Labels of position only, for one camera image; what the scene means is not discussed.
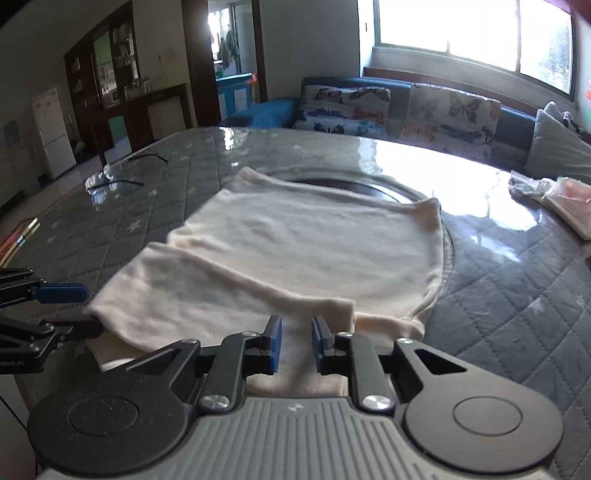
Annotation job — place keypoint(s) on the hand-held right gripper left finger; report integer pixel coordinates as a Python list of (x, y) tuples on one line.
[(276, 345)]

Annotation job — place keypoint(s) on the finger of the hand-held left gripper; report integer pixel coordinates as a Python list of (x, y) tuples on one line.
[(74, 330), (63, 293)]

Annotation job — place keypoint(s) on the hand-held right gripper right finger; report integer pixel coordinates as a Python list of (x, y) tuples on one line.
[(317, 346)]

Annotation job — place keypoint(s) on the cream knit garment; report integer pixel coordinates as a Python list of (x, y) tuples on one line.
[(300, 240)]

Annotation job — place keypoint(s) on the white refrigerator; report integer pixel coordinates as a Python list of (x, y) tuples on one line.
[(53, 134)]

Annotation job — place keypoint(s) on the dark wooden display cabinet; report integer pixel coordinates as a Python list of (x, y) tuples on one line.
[(134, 115)]

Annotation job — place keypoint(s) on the blue sofa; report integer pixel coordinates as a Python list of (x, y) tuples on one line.
[(277, 111)]

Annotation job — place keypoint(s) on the butterfly print cushion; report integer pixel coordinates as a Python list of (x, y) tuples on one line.
[(341, 110), (450, 121)]

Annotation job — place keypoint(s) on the blue and white cabinet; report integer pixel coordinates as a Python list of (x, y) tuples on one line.
[(233, 94)]

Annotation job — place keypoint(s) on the crumpled white cloth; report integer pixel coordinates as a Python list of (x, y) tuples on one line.
[(526, 185)]

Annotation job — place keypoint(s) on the folded pink garment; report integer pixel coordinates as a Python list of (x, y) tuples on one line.
[(570, 203)]

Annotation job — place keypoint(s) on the grey pillow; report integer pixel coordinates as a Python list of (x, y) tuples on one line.
[(551, 147)]

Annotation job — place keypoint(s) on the white and black cloth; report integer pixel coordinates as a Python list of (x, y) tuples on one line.
[(575, 123)]

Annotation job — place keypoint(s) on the large window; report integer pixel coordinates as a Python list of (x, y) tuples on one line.
[(461, 27)]

